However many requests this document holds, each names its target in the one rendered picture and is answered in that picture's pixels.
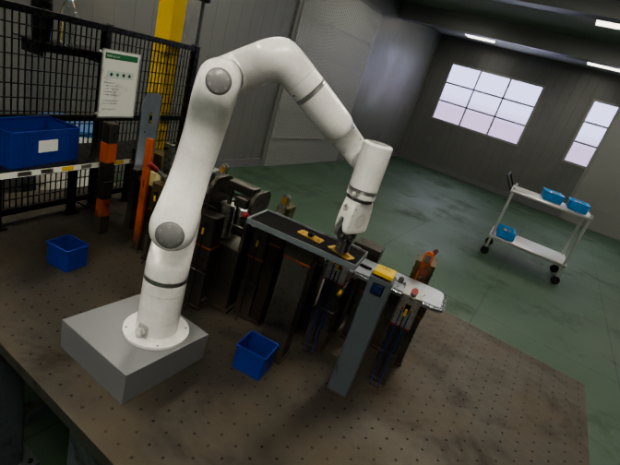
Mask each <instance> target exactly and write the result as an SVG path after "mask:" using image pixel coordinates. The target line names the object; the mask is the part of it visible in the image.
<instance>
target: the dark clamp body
mask: <svg viewBox="0 0 620 465"><path fill-rule="evenodd" d="M270 236H271V234H270V233H268V232H265V231H262V230H260V229H255V228H254V231H253V235H252V239H251V243H250V246H249V250H248V253H247V255H248V256H249V258H248V261H247V265H246V269H245V273H244V278H243V279H242V280H241V284H240V288H239V292H238V295H237V299H236V303H235V307H234V309H233V310H232V314H234V315H236V316H239V317H240V318H242V319H243V320H245V321H247V320H248V318H249V317H250V316H251V312H252V308H253V305H254V301H255V298H256V292H257V288H258V285H259V282H260V278H261V275H262V271H263V268H264V265H265V261H266V258H267V254H268V249H269V239H270ZM236 318H237V317H236ZM236 318H235V319H234V320H237V319H236Z"/></svg>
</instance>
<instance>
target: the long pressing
mask: <svg viewBox="0 0 620 465"><path fill-rule="evenodd" d="M361 264H362V265H364V266H366V267H369V268H370V269H371V270H368V269H366V268H362V267H360V266H359V267H358V268H357V269H356V270H355V271H354V272H353V273H352V274H353V276H354V277H357V278H359V279H361V280H365V281H368V279H369V277H370V274H371V273H372V272H373V270H374V269H375V268H376V266H377V265H378V263H376V262H374V261H372V260H370V259H367V258H365V259H364V261H363V262H362V263H361ZM400 276H402V277H404V281H403V283H406V284H407V283H409V284H411V285H413V286H416V287H418V288H420V289H422V290H425V297H424V298H423V303H422V304H421V306H422V307H424V308H426V309H428V310H431V311H433V312H436V313H443V312H444V311H445V306H446V302H447V296H446V295H445V294H444V293H443V292H441V291H439V290H438V289H436V288H434V287H431V286H429V285H427V284H424V283H422V282H420V281H418V280H415V279H413V278H410V277H408V276H406V275H403V274H401V273H399V272H397V274H396V276H395V277H396V281H395V282H394V285H393V287H392V290H391V293H394V294H396V295H397V296H399V297H401V293H402V292H403V290H404V285H403V283H402V284H401V283H399V282H397V280H398V279H399V277H400ZM397 286H398V287H397Z"/></svg>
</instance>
